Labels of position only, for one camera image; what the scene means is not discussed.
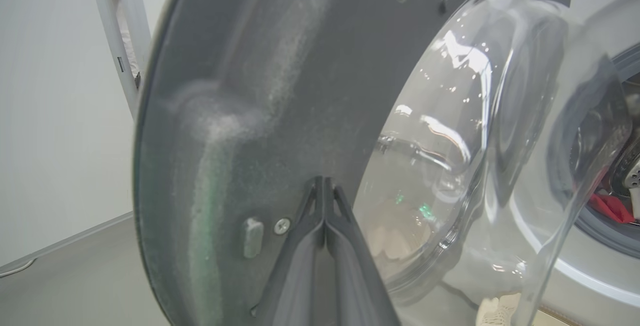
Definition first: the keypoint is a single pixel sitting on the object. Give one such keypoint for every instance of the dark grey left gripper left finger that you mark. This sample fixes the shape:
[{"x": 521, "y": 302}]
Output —
[{"x": 292, "y": 276}]

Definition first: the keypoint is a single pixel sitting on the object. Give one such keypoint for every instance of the black round washer door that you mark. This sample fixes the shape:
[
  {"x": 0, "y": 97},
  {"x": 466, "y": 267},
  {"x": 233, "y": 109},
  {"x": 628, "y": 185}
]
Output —
[{"x": 250, "y": 90}]

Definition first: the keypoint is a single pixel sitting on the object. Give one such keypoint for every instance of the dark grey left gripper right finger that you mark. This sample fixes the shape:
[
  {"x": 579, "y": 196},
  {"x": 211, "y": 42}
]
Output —
[{"x": 360, "y": 276}]

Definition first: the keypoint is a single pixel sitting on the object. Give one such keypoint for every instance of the red and white jersey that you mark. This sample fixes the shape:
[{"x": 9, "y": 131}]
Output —
[{"x": 607, "y": 207}]

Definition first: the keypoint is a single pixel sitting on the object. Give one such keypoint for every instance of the white front-load washing machine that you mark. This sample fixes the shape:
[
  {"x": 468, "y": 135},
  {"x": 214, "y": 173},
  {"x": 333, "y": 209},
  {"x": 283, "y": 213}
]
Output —
[{"x": 590, "y": 276}]

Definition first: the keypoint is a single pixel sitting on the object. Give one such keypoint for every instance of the white partition frame post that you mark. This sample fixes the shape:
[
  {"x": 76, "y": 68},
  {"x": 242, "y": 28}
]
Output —
[{"x": 112, "y": 40}]

